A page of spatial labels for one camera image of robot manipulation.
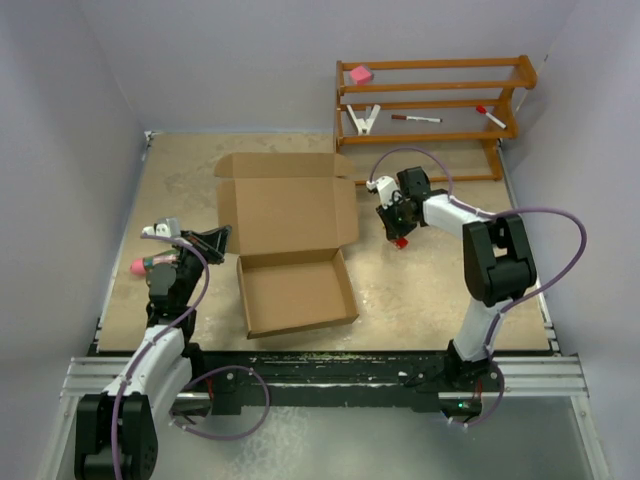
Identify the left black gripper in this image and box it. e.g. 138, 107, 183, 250
168, 225, 229, 306

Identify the brown cardboard box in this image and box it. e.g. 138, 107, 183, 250
214, 153, 359, 339

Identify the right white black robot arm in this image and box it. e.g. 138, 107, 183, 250
367, 167, 537, 391

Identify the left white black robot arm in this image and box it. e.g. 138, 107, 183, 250
74, 224, 232, 479

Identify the small pink green object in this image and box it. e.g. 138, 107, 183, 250
129, 250, 179, 276

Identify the white clamp tool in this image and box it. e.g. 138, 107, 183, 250
347, 104, 381, 136

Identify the brown-capped white marker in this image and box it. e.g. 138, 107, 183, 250
391, 114, 443, 124

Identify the red-capped white marker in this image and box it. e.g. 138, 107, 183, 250
475, 105, 507, 130

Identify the wooden three-tier rack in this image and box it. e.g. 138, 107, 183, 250
333, 55, 538, 181

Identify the pink eraser block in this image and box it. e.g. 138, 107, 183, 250
349, 65, 374, 86

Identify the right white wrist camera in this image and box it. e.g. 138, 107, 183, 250
366, 176, 402, 208

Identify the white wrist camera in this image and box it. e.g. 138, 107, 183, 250
140, 217, 183, 245
366, 176, 402, 208

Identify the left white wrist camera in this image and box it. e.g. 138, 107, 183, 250
140, 217, 183, 245

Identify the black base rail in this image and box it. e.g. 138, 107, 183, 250
144, 349, 506, 416

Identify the aluminium extrusion frame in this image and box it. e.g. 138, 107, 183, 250
37, 130, 611, 480

